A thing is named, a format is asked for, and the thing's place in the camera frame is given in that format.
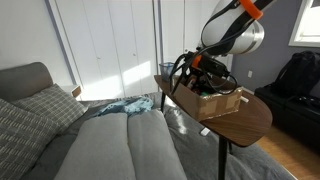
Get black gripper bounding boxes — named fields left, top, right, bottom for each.
left=186, top=52, right=232, bottom=78

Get cardboard box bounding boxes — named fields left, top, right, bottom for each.
left=170, top=73, right=244, bottom=122

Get clear plastic container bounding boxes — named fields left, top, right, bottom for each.
left=158, top=61, right=176, bottom=83

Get black table leg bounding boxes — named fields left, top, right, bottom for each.
left=160, top=91, right=167, bottom=113
left=217, top=135, right=229, bottom=180

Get small white flat object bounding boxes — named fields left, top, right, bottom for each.
left=199, top=127, right=211, bottom=137

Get black backpack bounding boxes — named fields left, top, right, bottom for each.
left=273, top=50, right=320, bottom=98

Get round wooden side table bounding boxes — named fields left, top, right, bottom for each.
left=146, top=92, right=298, bottom=180

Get black bench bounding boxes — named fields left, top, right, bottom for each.
left=254, top=85, right=320, bottom=151

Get light blue cloth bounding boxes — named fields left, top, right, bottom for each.
left=93, top=96, right=155, bottom=118

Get long gray seat cushion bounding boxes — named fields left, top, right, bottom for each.
left=127, top=109, right=188, bottom=180
left=53, top=112, right=138, bottom=180

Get white framed window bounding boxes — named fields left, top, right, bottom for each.
left=288, top=0, right=320, bottom=48

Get white bifold closet doors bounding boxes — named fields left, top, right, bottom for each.
left=46, top=0, right=221, bottom=101

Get plaid gray pillow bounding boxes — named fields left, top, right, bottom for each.
left=11, top=83, right=90, bottom=135
left=0, top=98, right=61, bottom=180

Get gray sofa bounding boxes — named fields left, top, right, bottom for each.
left=0, top=61, right=101, bottom=180

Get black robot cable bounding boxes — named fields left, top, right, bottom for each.
left=168, top=0, right=268, bottom=97

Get orange cable clamp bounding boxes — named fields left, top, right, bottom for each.
left=239, top=0, right=264, bottom=20

